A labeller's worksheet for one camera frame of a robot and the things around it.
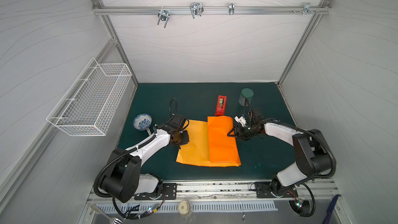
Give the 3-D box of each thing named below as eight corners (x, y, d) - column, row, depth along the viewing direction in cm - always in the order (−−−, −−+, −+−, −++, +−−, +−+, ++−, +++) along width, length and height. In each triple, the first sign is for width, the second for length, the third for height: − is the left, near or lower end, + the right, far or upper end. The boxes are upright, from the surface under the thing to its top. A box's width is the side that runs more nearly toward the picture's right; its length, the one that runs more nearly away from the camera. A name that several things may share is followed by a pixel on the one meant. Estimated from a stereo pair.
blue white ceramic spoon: (133, 134, 95) (130, 130, 91) (138, 118, 103) (135, 113, 99) (150, 134, 95) (148, 130, 91) (154, 118, 103) (152, 113, 99)
